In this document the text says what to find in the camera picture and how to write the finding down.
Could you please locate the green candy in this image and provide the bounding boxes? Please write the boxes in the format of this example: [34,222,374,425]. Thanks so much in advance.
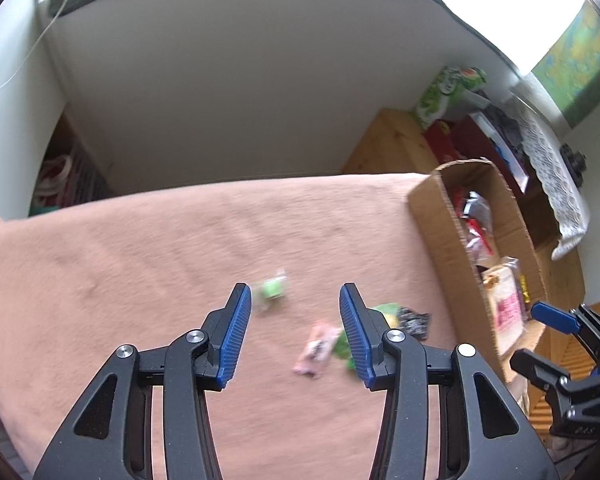
[252,269,288,313]

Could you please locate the white lace cloth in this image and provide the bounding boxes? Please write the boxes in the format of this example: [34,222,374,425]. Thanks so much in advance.
[505,95,592,261]

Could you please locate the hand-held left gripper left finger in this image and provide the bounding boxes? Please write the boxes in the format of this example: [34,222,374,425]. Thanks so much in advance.
[32,282,252,480]

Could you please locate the cardboard box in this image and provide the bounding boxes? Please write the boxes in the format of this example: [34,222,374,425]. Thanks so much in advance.
[407,158,551,386]

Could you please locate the dark figurine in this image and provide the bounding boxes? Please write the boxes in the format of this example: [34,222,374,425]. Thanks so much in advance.
[560,142,588,178]

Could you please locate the shoe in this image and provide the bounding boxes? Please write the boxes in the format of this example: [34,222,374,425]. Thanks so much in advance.
[36,155,75,203]

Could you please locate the plain green snack packet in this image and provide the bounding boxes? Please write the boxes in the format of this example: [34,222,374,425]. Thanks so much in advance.
[330,327,358,368]

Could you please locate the white cable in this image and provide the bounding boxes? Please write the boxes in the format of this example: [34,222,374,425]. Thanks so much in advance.
[0,0,76,96]

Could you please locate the black snack packet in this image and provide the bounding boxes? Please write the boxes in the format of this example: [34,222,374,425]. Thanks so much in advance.
[397,307,432,343]

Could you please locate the dark cloth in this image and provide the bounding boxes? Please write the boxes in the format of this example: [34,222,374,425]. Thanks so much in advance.
[482,105,526,156]

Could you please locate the green packet with yellow gummy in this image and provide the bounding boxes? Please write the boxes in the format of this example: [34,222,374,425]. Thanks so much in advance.
[372,302,403,331]

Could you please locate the slatted shoe rack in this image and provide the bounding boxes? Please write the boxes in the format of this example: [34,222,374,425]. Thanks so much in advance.
[65,130,113,201]

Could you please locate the pink snack packet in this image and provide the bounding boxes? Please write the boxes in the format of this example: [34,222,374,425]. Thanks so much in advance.
[292,322,342,377]

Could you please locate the green gift bag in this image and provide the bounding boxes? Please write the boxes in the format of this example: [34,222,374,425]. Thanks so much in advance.
[411,65,488,131]

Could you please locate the wall poster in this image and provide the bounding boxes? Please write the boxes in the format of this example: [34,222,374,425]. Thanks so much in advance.
[530,0,600,128]

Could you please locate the pink blanket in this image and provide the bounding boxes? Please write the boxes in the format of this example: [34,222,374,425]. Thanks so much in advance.
[0,172,501,480]

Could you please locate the red shoe box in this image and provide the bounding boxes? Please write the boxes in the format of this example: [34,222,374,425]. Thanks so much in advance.
[424,110,531,191]

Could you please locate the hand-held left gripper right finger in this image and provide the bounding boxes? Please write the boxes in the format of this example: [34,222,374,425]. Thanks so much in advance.
[339,282,561,480]

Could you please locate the packaged bread slices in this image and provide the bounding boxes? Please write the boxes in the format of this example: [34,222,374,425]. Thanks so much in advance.
[481,257,528,356]

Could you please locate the red round candy packet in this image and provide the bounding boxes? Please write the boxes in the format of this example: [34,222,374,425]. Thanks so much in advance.
[462,220,498,266]

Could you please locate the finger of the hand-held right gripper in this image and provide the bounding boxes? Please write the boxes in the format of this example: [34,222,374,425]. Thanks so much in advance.
[530,301,600,376]
[510,349,600,411]

